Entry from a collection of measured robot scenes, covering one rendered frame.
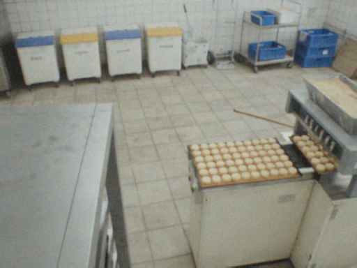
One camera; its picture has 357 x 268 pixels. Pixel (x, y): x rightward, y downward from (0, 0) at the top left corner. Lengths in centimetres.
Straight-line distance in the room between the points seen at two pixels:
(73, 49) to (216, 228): 369
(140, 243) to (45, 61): 333
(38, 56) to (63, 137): 466
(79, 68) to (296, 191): 390
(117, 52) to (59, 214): 477
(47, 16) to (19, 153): 519
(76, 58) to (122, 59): 69
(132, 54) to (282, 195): 366
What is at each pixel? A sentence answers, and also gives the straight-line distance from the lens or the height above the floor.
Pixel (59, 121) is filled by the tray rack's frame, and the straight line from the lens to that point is 56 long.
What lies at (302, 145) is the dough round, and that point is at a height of 92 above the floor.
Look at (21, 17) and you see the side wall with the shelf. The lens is 571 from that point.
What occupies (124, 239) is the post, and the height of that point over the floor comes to 148.
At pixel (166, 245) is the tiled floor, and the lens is 266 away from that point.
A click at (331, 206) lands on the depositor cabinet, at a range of 201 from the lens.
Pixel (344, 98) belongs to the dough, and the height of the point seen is 129.
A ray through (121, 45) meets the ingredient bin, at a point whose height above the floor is 59.
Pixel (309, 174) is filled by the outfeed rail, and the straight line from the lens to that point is 206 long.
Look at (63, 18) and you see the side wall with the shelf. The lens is 564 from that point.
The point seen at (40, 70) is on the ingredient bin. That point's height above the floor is 33.
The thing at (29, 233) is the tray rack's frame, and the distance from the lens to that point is 38.
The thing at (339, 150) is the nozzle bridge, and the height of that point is 105.
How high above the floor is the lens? 209
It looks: 32 degrees down
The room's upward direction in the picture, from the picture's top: straight up
